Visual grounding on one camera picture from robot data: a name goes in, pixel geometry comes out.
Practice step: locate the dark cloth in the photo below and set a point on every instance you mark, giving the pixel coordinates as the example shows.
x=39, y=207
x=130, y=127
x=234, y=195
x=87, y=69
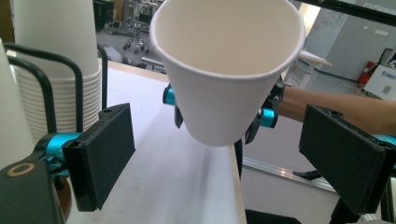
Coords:
x=271, y=217

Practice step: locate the white box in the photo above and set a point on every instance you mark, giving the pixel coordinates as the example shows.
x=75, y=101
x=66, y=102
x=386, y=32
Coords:
x=379, y=81

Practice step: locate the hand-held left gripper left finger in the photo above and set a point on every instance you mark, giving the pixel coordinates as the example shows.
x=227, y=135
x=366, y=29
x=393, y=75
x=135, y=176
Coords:
x=106, y=155

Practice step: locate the stack of white paper cups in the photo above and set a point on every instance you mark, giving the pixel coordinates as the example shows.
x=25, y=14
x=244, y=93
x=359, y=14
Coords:
x=12, y=124
x=62, y=34

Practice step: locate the aluminium floor rail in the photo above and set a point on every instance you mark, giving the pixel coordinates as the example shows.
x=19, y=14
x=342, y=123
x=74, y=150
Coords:
x=280, y=171

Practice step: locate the white paper cup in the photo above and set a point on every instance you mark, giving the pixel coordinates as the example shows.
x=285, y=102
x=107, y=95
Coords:
x=218, y=102

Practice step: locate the white table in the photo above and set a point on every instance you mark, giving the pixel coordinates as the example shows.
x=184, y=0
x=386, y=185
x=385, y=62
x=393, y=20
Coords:
x=311, y=57

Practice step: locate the office chair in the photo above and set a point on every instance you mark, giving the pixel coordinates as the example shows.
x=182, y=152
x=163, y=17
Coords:
x=137, y=43

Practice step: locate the black metal frame bar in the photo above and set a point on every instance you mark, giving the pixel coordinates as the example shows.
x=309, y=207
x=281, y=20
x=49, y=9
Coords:
x=358, y=11

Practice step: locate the red fire extinguisher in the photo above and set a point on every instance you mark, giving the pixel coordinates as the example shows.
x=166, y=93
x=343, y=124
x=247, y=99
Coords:
x=367, y=73

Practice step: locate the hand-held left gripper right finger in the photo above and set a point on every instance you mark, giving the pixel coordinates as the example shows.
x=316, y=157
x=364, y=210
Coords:
x=339, y=155

